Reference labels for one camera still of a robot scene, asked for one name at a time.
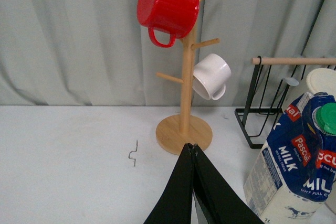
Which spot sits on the black wire dish rack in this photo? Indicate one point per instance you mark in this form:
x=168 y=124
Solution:
x=269 y=86

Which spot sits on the cream ribbed cup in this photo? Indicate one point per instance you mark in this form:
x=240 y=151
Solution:
x=317 y=80

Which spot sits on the grey curtain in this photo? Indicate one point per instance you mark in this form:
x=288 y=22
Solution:
x=94 y=52

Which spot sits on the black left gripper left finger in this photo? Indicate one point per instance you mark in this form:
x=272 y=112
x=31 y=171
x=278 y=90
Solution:
x=175 y=203

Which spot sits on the white ceramic mug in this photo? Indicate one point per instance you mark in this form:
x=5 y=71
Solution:
x=210 y=77

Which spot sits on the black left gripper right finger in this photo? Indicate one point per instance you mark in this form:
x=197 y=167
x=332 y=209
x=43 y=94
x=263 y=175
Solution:
x=215 y=200

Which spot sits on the red plastic mug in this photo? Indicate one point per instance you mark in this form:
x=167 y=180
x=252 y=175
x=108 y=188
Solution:
x=167 y=20

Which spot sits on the wooden mug tree stand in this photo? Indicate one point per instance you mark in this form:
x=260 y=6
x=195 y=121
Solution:
x=173 y=132

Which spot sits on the blue white milk carton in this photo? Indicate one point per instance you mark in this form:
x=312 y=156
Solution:
x=294 y=172

